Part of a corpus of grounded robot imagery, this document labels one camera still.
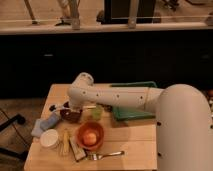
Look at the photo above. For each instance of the white black dish brush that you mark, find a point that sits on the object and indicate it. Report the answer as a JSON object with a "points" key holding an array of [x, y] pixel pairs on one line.
{"points": [[57, 107]]}

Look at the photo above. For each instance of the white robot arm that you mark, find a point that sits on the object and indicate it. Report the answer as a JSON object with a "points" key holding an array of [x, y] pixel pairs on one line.
{"points": [[184, 123]]}

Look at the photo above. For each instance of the orange bowl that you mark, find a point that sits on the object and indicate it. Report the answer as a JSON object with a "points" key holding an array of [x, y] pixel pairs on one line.
{"points": [[88, 127]]}

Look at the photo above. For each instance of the bunch of dark grapes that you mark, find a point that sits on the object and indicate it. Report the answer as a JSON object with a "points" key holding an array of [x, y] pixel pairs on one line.
{"points": [[107, 108]]}

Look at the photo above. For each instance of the green plastic tray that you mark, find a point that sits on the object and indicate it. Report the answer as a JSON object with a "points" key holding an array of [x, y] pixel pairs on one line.
{"points": [[126, 114]]}

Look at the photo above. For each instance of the orange fruit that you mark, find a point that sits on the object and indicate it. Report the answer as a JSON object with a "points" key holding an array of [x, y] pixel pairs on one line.
{"points": [[89, 139]]}

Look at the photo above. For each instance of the wooden table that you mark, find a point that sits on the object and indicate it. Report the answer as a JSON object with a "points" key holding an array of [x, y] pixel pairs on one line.
{"points": [[137, 138]]}

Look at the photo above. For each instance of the dark cabinet counter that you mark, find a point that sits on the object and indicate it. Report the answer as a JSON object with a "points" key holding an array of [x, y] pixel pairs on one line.
{"points": [[34, 58]]}

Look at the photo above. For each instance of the silver fork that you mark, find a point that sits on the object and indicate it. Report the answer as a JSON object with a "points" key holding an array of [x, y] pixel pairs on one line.
{"points": [[96, 156]]}

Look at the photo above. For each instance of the rectangular scrub block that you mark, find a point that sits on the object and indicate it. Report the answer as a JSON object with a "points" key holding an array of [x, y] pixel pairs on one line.
{"points": [[79, 153]]}

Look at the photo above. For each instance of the white round container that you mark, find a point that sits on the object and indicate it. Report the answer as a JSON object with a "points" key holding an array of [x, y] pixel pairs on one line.
{"points": [[49, 139]]}

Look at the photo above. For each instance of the light blue cloth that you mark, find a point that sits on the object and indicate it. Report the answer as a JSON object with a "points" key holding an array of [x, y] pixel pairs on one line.
{"points": [[37, 130]]}

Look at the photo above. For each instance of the black office chair base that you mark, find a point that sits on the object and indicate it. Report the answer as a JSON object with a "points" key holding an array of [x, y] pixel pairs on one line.
{"points": [[11, 125]]}

